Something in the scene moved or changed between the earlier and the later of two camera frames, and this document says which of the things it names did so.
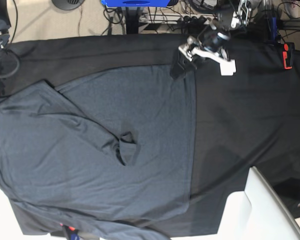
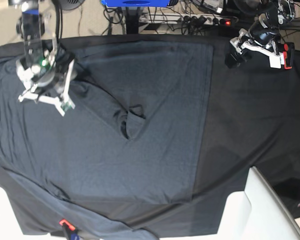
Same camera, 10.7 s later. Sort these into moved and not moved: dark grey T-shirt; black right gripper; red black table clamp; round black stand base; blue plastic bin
Moved: dark grey T-shirt; black right gripper
Not moved: blue plastic bin; red black table clamp; round black stand base
